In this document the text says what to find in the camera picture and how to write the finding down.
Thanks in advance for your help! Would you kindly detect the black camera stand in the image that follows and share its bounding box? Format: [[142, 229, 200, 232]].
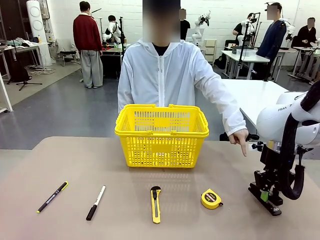
[[237, 21, 252, 81]]

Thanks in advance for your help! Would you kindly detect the person's left forearm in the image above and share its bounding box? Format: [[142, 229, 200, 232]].
[[219, 98, 249, 137]]

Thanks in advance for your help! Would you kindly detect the person in navy clothes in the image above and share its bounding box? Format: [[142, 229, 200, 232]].
[[256, 2, 288, 81]]

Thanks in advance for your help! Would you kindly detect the black stapler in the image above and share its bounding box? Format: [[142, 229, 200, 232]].
[[248, 183, 283, 216]]

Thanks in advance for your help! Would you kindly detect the white table leg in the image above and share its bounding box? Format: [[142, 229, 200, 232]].
[[0, 73, 14, 113]]

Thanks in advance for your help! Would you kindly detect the white drawer cabinet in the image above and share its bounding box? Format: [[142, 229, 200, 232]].
[[204, 39, 217, 66]]

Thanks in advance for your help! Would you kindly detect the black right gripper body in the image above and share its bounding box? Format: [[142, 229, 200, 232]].
[[259, 146, 297, 176]]

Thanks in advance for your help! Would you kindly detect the person in white jacket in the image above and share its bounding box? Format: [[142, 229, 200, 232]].
[[117, 0, 250, 137]]

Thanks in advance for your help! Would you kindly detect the person's left hand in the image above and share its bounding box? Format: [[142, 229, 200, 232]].
[[228, 129, 250, 158]]

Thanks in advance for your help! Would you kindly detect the black pole stand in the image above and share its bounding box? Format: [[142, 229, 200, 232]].
[[119, 16, 126, 65]]

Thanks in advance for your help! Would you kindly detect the black tripod stand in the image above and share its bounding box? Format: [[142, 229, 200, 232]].
[[7, 26, 43, 91]]

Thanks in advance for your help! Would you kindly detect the large white table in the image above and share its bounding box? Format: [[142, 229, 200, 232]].
[[219, 79, 297, 136]]

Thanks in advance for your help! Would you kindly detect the cluttered grey table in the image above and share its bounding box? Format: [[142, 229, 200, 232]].
[[0, 37, 51, 76]]

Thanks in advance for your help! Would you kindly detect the white tower air conditioner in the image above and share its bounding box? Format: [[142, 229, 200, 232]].
[[26, 0, 53, 66]]

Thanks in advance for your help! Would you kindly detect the black chair with grey jacket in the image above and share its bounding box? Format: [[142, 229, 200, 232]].
[[55, 38, 81, 67]]

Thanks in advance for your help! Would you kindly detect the long white table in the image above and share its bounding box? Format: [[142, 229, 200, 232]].
[[220, 49, 271, 80]]

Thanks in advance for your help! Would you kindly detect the seated person in black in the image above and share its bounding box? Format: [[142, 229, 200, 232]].
[[291, 17, 319, 49]]

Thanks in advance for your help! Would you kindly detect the yellow plastic shopping basket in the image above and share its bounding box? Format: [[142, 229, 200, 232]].
[[114, 103, 210, 169]]

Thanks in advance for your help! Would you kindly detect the black pen yellow cap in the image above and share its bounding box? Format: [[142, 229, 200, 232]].
[[36, 181, 69, 214]]

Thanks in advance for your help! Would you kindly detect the seated person dark hair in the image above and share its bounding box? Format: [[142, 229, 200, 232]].
[[102, 14, 120, 44]]

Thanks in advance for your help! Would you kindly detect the yellow utility knife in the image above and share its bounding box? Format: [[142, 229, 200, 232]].
[[150, 185, 162, 224]]

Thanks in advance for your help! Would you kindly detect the white marker black cap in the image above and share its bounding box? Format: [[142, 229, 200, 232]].
[[85, 184, 107, 221]]

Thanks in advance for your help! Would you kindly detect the yellow tape measure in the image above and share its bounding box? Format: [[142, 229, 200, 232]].
[[200, 188, 224, 210]]

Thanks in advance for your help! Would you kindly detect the man in red sweater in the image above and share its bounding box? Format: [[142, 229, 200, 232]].
[[72, 1, 104, 89]]

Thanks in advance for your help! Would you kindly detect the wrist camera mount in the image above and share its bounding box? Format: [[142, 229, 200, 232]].
[[246, 140, 265, 152]]

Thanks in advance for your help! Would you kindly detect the person black and white top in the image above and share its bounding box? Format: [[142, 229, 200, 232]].
[[232, 12, 255, 36]]

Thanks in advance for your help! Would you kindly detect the black cable sleeve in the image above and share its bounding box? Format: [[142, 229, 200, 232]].
[[281, 79, 320, 201]]

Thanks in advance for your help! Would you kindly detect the person in black shirt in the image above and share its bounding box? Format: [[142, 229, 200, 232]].
[[179, 8, 191, 41]]

